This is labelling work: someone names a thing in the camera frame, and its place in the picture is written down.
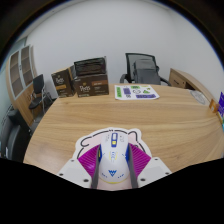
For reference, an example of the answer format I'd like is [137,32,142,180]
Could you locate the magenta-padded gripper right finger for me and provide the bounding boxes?
[127,142,173,190]

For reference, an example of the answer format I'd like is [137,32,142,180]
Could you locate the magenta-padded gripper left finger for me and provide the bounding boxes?
[56,143,102,190]

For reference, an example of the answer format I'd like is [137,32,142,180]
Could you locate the white blue yellow computer mouse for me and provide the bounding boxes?
[98,131,130,185]

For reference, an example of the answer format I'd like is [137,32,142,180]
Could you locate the pink pig-shaped mouse pad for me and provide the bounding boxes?
[71,126,153,192]

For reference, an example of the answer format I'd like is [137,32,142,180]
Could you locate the black armchair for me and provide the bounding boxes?
[0,106,33,161]

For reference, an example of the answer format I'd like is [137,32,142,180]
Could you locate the printed white sticker sheet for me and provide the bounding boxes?
[114,84,161,101]

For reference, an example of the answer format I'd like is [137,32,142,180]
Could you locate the large dark brown carton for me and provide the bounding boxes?
[72,73,110,98]

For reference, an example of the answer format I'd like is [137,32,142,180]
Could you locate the small dark brown carton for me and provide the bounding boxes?
[50,67,76,99]

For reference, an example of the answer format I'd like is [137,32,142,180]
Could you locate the small black swivel chair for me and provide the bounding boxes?
[28,73,56,116]

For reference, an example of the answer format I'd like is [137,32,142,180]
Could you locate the purple retail package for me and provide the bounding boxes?
[217,91,224,119]

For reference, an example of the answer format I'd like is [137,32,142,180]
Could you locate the wooden side desk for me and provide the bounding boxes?
[168,67,214,101]

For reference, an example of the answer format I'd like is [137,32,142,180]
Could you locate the grey backpack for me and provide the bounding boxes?
[132,58,162,86]

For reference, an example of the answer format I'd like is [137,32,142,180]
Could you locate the black open tray box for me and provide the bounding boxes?
[73,56,108,78]

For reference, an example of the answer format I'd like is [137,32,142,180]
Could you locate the black mesh office chair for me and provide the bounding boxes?
[119,52,172,87]

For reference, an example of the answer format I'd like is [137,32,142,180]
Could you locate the wooden shelf unit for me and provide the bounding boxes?
[5,44,41,126]

